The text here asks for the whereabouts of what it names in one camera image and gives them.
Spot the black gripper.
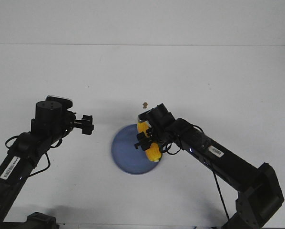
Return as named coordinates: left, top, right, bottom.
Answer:
left=134, top=103, right=179, bottom=151
left=31, top=100, right=94, bottom=143

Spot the yellow corn cob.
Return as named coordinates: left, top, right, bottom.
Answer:
left=137, top=121, right=162, bottom=162

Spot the blue round plate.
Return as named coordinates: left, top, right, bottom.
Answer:
left=111, top=124, right=160, bottom=175

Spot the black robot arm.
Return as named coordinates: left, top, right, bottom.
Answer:
left=135, top=104, right=285, bottom=229
left=0, top=96, right=94, bottom=228

